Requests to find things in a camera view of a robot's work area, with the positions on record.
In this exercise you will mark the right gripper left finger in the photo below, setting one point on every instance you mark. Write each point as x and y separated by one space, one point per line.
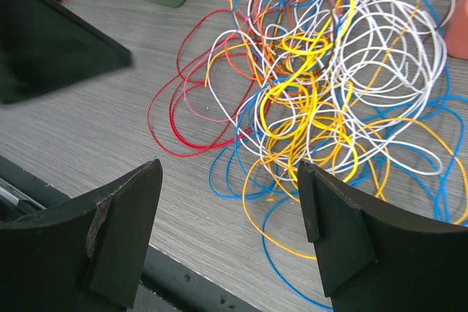
78 254

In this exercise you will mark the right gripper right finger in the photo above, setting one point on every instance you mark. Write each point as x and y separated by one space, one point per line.
373 256

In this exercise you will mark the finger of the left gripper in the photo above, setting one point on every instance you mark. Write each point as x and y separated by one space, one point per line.
45 47

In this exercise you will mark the orange-red plastic tray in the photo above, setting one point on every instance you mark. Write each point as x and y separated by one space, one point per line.
456 35

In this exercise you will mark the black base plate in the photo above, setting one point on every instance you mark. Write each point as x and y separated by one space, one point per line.
165 284

